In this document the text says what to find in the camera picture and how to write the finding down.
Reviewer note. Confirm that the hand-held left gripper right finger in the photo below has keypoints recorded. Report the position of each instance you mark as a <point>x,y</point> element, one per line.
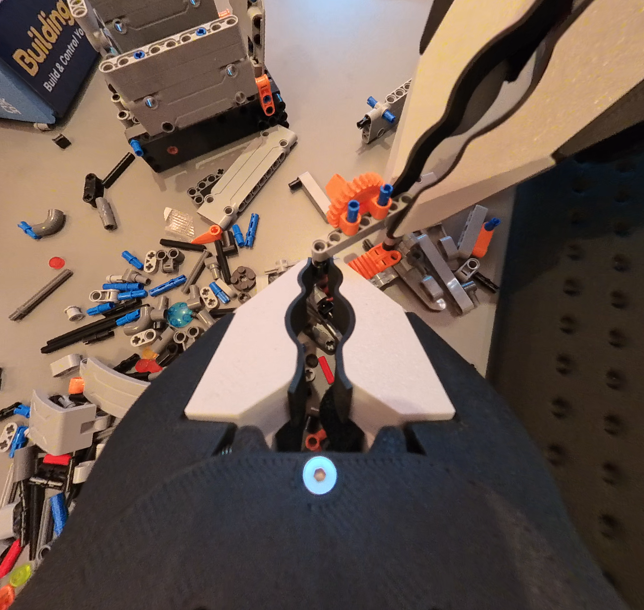
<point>403,374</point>

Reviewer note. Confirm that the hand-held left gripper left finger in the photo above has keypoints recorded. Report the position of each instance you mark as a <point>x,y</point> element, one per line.
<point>242,374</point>

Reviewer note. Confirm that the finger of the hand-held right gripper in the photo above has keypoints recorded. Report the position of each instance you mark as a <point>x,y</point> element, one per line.
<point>483,37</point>
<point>543,107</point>

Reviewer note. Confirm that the pile of small building pieces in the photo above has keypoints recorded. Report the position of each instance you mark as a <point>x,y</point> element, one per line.
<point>121,328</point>

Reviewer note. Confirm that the orange and grey wing assembly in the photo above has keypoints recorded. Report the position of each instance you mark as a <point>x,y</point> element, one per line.
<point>352,238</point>

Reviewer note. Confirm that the grey building kit robot assembly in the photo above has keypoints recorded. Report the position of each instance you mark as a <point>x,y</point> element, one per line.
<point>171,57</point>

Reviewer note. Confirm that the small clear plastic bag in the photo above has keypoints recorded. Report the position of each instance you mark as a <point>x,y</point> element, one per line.
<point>178,220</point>

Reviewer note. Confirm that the black perforated mat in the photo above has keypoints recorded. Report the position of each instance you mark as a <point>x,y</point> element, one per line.
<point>574,369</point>

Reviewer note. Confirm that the dark grey studded beam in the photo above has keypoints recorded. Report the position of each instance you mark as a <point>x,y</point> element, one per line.
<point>204,187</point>

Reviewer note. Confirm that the wide light grey panel piece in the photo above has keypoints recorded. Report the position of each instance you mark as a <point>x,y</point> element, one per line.
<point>247,178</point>

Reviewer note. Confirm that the blue robot kit box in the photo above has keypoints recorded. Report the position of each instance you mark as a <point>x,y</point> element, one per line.
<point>40,47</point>

